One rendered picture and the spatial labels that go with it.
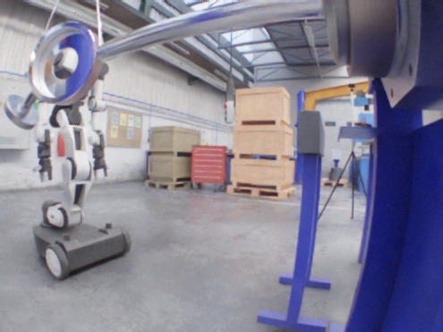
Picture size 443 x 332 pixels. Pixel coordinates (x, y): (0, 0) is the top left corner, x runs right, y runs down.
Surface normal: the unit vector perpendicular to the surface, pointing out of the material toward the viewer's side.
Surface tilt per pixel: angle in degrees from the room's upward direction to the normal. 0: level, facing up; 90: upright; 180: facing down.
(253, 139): 90
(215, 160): 90
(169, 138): 90
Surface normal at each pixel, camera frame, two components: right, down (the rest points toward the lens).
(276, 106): -0.44, 0.01
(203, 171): -0.12, 0.03
